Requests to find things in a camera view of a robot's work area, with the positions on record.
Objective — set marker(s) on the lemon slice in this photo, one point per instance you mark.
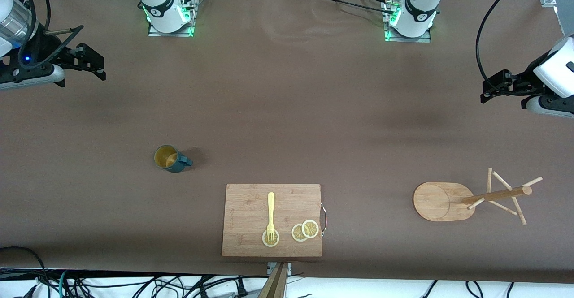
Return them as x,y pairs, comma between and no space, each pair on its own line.
310,228
296,233
265,242

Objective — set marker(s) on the brown table mat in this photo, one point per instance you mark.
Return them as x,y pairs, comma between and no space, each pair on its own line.
269,110

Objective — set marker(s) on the yellow plastic fork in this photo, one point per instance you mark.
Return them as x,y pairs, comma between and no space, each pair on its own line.
271,208

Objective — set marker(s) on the black power plug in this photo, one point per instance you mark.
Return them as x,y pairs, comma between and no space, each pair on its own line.
242,289

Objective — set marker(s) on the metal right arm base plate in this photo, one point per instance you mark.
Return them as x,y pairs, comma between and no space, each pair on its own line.
179,33

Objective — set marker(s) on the metal clamp bracket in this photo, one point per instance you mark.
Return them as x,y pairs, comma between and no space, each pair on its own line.
270,267

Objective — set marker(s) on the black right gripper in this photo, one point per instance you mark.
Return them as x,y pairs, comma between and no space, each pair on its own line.
43,47

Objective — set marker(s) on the wooden post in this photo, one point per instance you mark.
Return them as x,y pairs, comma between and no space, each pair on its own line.
274,284

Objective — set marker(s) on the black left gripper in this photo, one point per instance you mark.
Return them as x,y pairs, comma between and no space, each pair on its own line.
523,82

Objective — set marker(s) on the wooden cup rack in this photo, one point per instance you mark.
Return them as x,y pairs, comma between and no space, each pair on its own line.
439,201

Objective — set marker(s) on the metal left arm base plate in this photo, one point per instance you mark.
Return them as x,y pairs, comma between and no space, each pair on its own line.
419,40

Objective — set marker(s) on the dark teal mug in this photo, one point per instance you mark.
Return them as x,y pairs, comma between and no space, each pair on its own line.
177,166

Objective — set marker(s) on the wooden cutting board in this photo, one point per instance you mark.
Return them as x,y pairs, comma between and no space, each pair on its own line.
246,208

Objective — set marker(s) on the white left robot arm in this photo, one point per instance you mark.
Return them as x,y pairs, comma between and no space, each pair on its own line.
421,2

